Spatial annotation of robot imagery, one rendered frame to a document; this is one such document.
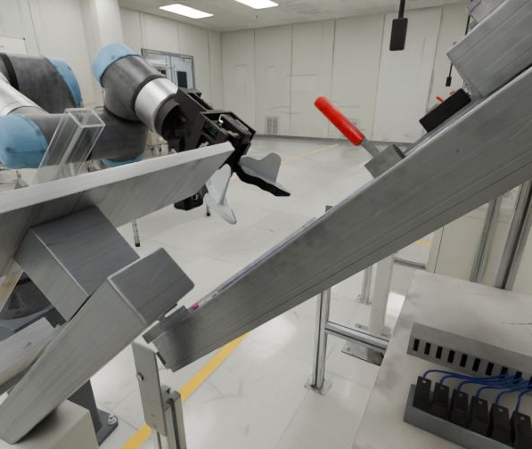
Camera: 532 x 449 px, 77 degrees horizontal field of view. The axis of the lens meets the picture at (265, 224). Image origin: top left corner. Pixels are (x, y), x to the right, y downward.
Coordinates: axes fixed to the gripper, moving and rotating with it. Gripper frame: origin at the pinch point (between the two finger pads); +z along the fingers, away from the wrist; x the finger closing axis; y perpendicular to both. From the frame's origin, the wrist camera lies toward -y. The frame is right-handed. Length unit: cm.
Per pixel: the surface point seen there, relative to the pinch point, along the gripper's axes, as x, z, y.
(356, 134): -6.7, 5.5, 17.4
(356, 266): -9.9, 13.4, 8.6
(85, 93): 405, -586, -335
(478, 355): 21.8, 41.4, -6.7
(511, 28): -5.9, 10.0, 29.4
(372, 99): 871, -180, -93
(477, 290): 55, 44, -10
